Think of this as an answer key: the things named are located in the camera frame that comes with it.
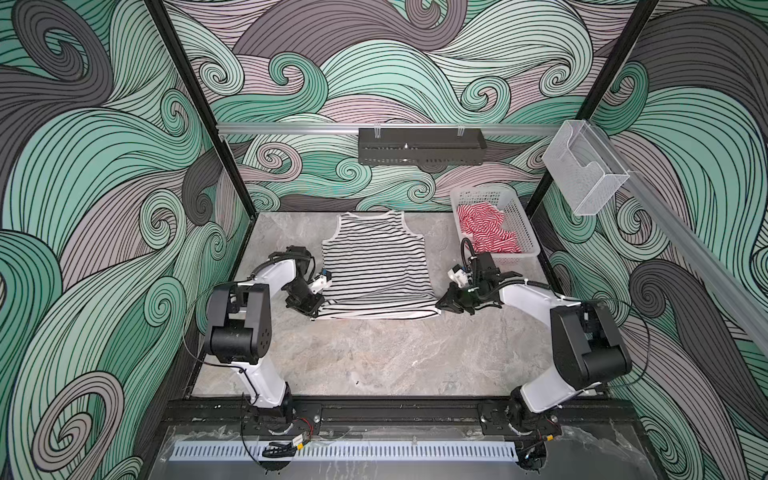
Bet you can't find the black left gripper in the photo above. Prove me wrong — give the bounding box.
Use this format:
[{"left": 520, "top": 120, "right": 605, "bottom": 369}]
[{"left": 283, "top": 282, "right": 323, "bottom": 317}]

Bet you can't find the aluminium rail wall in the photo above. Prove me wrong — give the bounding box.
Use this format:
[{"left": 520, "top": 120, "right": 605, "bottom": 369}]
[
  {"left": 596, "top": 129, "right": 767, "bottom": 349},
  {"left": 216, "top": 122, "right": 560, "bottom": 136}
]

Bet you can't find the black frame post right rear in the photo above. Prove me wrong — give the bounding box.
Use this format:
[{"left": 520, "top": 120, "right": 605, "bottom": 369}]
[{"left": 526, "top": 1, "right": 658, "bottom": 217}]

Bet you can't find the black frame post left rear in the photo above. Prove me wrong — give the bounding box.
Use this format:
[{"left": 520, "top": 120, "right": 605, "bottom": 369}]
[{"left": 144, "top": 0, "right": 258, "bottom": 223}]

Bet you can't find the black frame post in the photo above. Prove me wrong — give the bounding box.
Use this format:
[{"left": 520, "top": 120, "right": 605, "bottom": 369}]
[
  {"left": 526, "top": 1, "right": 658, "bottom": 217},
  {"left": 144, "top": 0, "right": 258, "bottom": 223}
]

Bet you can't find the aluminium rail right wall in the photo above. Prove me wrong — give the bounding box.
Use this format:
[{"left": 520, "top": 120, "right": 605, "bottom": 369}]
[{"left": 596, "top": 129, "right": 767, "bottom": 349}]

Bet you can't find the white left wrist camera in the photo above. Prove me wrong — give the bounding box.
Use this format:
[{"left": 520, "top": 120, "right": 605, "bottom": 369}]
[{"left": 309, "top": 269, "right": 332, "bottom": 294}]

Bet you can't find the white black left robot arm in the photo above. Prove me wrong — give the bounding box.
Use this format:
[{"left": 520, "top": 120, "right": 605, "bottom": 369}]
[{"left": 202, "top": 245, "right": 325, "bottom": 422}]

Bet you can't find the clear plastic wall bin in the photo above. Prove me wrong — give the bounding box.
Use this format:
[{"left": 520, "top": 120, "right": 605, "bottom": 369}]
[{"left": 542, "top": 120, "right": 630, "bottom": 216}]

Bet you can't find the red white striped tank top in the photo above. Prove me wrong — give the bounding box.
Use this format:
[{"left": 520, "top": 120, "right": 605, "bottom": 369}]
[{"left": 457, "top": 202, "right": 522, "bottom": 254}]

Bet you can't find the black wall shelf tray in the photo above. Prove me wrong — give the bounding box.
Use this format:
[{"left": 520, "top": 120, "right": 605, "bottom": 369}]
[{"left": 357, "top": 127, "right": 487, "bottom": 171}]

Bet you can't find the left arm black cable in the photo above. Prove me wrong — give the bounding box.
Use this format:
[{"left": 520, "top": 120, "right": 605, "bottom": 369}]
[{"left": 179, "top": 281, "right": 265, "bottom": 469}]

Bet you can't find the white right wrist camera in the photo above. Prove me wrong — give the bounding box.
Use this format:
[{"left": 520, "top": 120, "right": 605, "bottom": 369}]
[{"left": 448, "top": 264, "right": 471, "bottom": 289}]

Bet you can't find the white slotted cable duct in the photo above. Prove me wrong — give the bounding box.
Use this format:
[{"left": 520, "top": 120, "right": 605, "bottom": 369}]
[{"left": 169, "top": 440, "right": 518, "bottom": 463}]

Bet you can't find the black white striped tank top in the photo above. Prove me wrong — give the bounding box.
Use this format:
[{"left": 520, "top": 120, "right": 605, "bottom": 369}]
[{"left": 318, "top": 211, "right": 441, "bottom": 320}]

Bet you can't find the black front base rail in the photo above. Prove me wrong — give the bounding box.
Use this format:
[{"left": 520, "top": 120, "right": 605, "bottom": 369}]
[{"left": 161, "top": 395, "right": 637, "bottom": 438}]

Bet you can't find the white plastic laundry basket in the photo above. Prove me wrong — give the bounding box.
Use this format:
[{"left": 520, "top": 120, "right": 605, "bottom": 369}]
[{"left": 450, "top": 184, "right": 540, "bottom": 263}]

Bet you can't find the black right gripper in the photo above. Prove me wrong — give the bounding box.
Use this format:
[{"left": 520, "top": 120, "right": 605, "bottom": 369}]
[{"left": 435, "top": 281, "right": 490, "bottom": 313}]

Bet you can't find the aluminium rail back wall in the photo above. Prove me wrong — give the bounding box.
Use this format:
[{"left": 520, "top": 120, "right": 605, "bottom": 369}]
[{"left": 216, "top": 122, "right": 560, "bottom": 136}]

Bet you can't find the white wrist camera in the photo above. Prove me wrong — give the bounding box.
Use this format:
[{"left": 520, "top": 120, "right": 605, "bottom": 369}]
[
  {"left": 309, "top": 269, "right": 332, "bottom": 294},
  {"left": 448, "top": 264, "right": 471, "bottom": 289}
]

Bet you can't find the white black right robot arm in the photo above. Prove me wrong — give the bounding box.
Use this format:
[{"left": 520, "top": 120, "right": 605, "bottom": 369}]
[{"left": 437, "top": 253, "right": 633, "bottom": 428}]

